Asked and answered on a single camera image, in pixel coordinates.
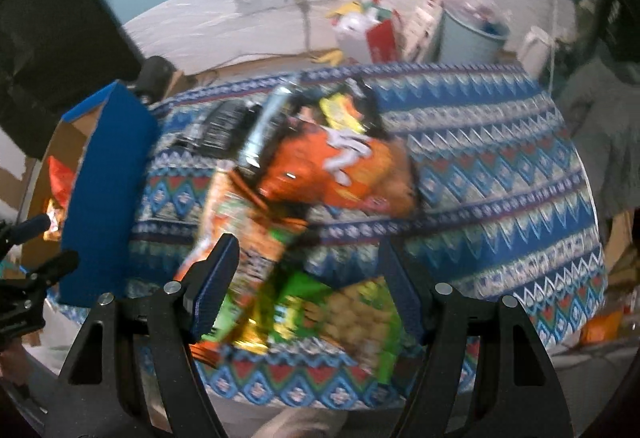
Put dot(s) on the black snack packet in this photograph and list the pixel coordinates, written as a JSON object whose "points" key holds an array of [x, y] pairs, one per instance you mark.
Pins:
{"points": [[220, 127]]}

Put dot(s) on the white small rack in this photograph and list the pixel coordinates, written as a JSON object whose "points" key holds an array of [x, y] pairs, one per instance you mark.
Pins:
{"points": [[422, 25]]}

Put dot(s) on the blue cardboard box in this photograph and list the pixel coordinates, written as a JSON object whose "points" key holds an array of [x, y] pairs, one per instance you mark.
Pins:
{"points": [[105, 178]]}

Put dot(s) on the blue patterned tablecloth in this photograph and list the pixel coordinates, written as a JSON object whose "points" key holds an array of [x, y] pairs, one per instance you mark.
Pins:
{"points": [[500, 178]]}

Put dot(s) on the grey cloth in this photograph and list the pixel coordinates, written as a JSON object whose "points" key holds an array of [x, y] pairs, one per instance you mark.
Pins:
{"points": [[605, 127]]}

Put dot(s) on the green cracker snack bag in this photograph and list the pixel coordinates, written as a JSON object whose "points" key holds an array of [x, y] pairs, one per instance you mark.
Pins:
{"points": [[350, 318]]}

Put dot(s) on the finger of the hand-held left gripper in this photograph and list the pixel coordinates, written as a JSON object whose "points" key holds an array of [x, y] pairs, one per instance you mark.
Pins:
{"points": [[50, 268], [31, 224]]}

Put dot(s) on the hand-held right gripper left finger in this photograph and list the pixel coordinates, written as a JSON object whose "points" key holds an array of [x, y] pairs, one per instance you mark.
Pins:
{"points": [[215, 290]]}

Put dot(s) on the yellow peel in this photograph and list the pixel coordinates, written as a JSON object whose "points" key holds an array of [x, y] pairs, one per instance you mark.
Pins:
{"points": [[330, 56]]}

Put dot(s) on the white plastic jug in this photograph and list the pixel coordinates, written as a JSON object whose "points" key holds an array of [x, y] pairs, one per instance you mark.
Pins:
{"points": [[535, 50]]}

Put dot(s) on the black round object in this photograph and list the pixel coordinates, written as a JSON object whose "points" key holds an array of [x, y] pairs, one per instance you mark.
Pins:
{"points": [[152, 75]]}

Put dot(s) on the yellow and black snack bag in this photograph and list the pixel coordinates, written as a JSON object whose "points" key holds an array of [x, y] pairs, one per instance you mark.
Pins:
{"points": [[342, 110]]}

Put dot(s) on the orange chip bag white print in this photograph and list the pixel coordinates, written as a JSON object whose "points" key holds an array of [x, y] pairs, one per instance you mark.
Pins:
{"points": [[320, 172]]}

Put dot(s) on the orange packet on floor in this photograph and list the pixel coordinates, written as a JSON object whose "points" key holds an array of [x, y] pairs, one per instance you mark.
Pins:
{"points": [[602, 328]]}

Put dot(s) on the silver snack packet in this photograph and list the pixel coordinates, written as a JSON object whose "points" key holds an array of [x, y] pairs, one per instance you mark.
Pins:
{"points": [[265, 127]]}

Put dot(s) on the orange green gold snack bag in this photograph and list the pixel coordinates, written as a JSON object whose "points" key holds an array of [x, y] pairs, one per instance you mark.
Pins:
{"points": [[235, 228]]}

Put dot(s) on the grey round bin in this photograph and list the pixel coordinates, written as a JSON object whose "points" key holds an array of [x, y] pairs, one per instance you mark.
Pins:
{"points": [[470, 40]]}

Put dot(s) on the dark cabinet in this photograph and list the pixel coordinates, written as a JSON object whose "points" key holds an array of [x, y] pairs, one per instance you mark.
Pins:
{"points": [[55, 42]]}

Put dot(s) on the red carton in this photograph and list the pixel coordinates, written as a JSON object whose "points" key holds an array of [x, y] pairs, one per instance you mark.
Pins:
{"points": [[385, 40]]}

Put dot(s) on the red yellow snack packet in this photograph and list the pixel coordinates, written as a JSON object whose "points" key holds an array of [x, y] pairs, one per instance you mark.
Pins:
{"points": [[60, 178]]}

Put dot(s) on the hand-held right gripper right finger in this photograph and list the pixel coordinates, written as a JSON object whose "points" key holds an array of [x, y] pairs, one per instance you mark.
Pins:
{"points": [[400, 290]]}

